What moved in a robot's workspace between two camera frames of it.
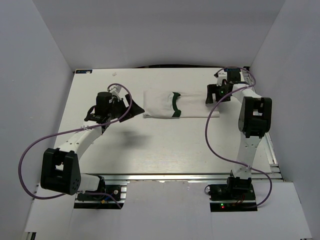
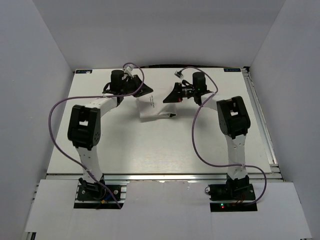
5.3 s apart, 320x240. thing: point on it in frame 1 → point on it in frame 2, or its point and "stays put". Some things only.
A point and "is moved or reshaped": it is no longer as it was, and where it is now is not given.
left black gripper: (135, 111) → (137, 82)
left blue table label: (83, 71) stays put
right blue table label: (232, 69) stays put
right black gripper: (212, 89) → (175, 96)
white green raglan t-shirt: (160, 104) is moved or reshaped
